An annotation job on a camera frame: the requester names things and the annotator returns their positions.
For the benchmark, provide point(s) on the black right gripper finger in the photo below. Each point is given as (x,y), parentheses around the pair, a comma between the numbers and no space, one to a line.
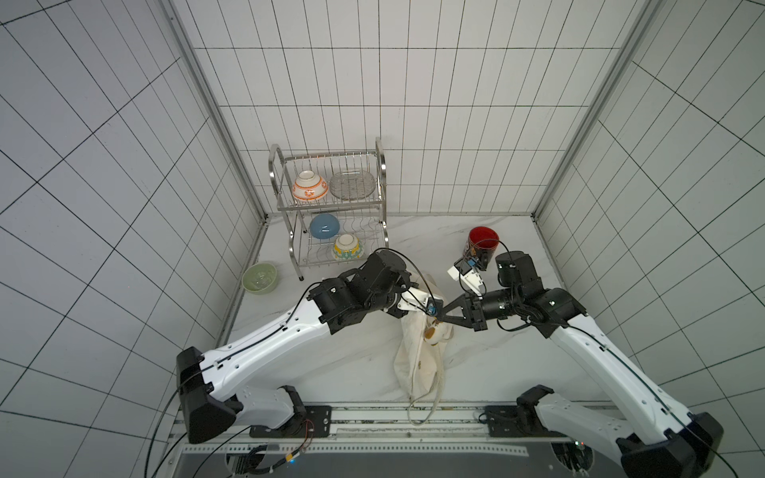
(455,309)
(458,321)

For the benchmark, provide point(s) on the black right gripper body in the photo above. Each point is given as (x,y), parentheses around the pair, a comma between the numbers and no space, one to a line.
(468,308)

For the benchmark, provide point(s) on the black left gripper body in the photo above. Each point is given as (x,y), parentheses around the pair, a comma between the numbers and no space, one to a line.
(392,311)

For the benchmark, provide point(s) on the brown white plush dog charm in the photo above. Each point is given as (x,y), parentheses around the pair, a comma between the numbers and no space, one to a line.
(433,333)

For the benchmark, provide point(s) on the cream canvas tote bag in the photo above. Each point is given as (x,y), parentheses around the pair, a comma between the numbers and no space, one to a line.
(419,366)

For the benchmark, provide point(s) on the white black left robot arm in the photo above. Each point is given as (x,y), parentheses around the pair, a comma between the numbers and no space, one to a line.
(216,388)

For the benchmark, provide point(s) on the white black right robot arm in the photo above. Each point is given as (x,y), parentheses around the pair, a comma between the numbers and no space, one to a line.
(657,436)

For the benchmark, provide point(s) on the black skull mug red inside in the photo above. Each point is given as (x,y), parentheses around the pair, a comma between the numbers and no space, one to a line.
(480,247)

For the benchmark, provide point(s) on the teal yellow patterned bowl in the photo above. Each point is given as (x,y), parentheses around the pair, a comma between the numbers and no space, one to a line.
(347,247)

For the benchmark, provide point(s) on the blue ceramic bowl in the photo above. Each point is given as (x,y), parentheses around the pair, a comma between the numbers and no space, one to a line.
(324,226)

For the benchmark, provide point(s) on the stainless steel dish rack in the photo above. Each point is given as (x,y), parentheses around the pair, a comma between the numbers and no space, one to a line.
(366,218)

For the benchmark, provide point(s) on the light green bowl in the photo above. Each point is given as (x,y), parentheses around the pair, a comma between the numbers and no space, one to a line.
(260,278)

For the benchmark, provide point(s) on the orange white patterned bowl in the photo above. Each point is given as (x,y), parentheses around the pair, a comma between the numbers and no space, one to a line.
(309,187)

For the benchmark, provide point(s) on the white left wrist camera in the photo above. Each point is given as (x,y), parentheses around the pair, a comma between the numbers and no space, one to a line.
(413,300)

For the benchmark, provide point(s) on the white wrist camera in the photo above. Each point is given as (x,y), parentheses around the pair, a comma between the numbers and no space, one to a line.
(413,300)
(467,272)

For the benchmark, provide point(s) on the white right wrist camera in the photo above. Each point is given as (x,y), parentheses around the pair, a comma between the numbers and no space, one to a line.
(467,272)

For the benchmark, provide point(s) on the aluminium mounting rail base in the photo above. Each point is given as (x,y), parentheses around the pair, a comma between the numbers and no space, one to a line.
(455,439)

